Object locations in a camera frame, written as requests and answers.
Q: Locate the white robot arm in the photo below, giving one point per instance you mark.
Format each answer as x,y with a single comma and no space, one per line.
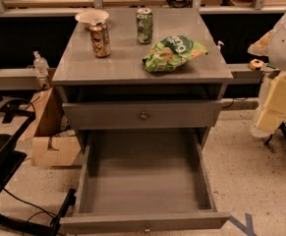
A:
273,45

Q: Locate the green rice chip bag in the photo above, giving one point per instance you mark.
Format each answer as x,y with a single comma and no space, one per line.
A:
172,52

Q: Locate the black chair frame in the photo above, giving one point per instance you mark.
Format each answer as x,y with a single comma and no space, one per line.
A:
11,160

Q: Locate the clear plastic bottle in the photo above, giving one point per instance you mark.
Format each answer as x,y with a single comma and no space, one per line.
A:
40,64

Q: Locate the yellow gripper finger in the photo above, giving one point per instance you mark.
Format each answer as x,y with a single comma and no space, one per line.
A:
271,110

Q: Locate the green soda can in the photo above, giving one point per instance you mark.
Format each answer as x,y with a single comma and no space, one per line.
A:
144,19

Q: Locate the closed grey upper drawer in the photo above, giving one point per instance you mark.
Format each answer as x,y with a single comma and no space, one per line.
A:
142,114

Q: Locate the cardboard box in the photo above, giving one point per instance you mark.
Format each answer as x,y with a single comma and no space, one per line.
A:
52,142

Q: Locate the open grey middle drawer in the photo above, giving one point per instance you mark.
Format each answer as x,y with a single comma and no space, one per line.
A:
143,180

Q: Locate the small white pump bottle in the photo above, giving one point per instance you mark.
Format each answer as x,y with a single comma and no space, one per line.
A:
219,45

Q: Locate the white bowl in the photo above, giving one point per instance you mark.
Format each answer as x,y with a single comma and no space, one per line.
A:
86,16

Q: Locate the grey drawer cabinet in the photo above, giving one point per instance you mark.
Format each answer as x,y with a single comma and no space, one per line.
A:
116,94

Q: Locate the brown gold soda can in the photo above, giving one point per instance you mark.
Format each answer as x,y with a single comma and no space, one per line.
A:
99,36

